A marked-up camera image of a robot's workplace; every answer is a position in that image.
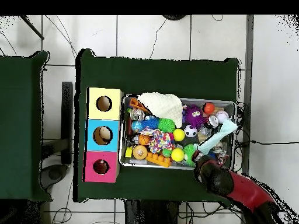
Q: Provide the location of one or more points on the cream waffle cloth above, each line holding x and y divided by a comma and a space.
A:
163, 105

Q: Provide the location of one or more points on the orange building block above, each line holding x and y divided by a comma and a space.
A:
159, 159

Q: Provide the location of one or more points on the light blue knitted cloth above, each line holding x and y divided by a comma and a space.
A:
217, 137

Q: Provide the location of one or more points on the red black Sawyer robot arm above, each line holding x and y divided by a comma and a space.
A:
243, 191

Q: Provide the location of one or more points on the shallow clear mesh bin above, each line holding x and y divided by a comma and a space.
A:
122, 154

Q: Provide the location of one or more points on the wooden box with three holes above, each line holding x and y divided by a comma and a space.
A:
103, 126

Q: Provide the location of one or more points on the tan orange ball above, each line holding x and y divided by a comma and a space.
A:
139, 151

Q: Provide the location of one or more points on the yellow smiley ball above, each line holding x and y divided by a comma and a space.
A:
178, 135

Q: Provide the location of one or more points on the small soccer ball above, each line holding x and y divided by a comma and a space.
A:
190, 130

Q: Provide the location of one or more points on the plain yellow ball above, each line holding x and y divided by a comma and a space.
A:
177, 154

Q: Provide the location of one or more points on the purple spiky ball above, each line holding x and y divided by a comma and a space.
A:
195, 115

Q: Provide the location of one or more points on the green spiky ball with eyes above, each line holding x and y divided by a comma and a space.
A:
189, 153

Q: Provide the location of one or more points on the dark green table cloth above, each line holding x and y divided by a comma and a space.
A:
103, 70

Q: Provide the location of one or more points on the white baseball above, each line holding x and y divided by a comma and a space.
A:
222, 116

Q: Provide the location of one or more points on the black panel on stand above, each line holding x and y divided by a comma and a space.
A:
67, 121

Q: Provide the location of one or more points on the black round base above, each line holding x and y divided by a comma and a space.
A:
174, 17

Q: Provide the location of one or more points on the side table with green cloth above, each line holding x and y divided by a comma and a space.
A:
18, 154

